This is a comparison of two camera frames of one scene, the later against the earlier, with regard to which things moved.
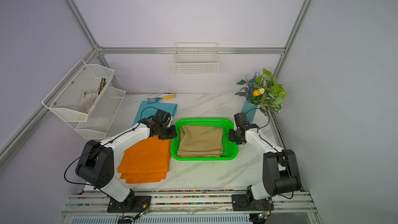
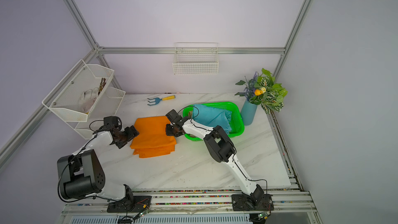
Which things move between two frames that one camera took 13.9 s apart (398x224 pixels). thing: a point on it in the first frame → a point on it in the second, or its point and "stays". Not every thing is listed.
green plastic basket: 229,149 → 237,123
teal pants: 147,109 → 211,117
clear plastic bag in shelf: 87,98 stays
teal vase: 250,109 stays
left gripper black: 173,135 → 131,133
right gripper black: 230,136 → 169,133
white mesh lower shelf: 101,115 stays
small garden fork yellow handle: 153,100 stays
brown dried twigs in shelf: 102,83 stays
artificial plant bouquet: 263,90 stays
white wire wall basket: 196,58 stays
